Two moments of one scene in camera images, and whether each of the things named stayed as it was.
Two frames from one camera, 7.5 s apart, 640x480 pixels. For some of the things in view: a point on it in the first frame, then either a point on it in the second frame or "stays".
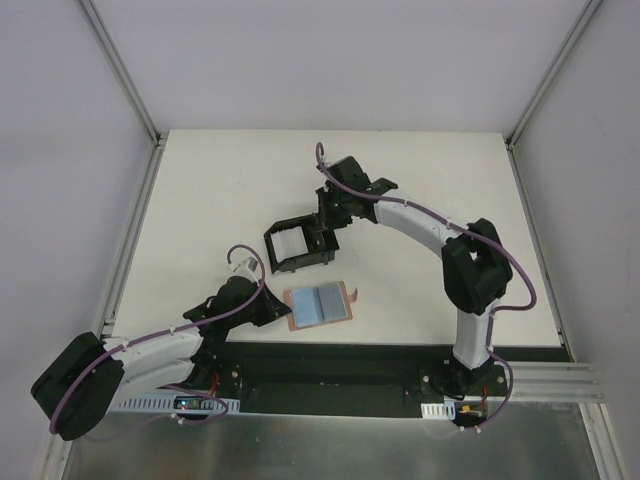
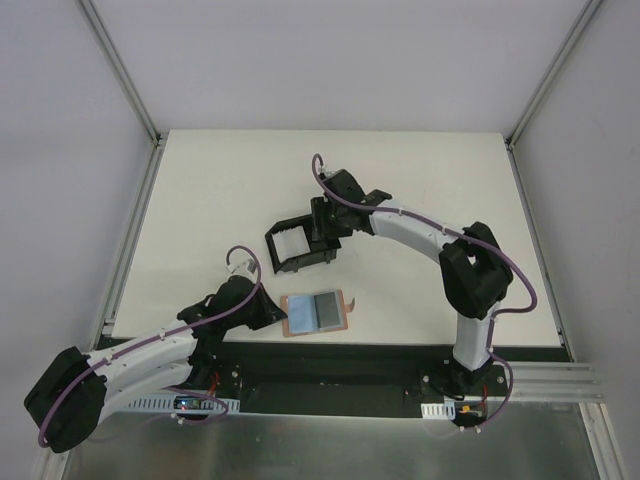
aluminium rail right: x=552 y=382 stays
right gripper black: x=324 y=216 -> x=320 y=232
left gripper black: x=270 y=306 stays
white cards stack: x=289 y=243 stays
